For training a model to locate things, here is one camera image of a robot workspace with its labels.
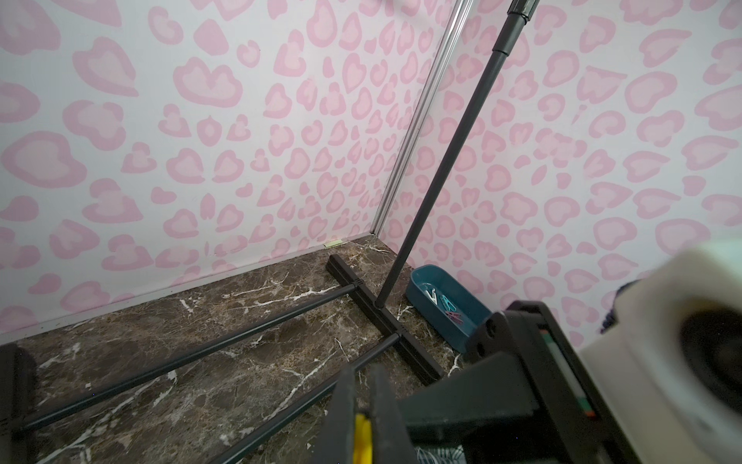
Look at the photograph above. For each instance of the pink clothespin in tray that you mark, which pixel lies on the pink clothespin in tray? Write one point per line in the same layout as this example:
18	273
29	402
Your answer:
455	317

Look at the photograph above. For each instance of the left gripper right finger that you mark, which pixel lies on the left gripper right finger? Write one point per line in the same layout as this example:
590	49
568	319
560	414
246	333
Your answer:
391	441

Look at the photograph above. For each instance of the teal plastic tray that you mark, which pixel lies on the teal plastic tray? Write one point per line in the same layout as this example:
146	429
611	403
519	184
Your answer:
429	281

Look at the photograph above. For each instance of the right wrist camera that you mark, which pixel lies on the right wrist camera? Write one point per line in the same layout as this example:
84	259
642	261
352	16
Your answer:
670	369

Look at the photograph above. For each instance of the yellow clothespin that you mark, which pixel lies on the yellow clothespin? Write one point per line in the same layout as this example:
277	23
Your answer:
363	440

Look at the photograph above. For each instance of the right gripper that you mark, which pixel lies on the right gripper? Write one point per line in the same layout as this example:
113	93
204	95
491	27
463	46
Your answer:
525	397

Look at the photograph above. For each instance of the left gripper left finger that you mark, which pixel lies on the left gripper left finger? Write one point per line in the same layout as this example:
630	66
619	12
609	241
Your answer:
335	442

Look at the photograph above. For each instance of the green clothespin in tray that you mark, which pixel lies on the green clothespin in tray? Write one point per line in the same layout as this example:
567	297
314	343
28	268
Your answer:
445	304

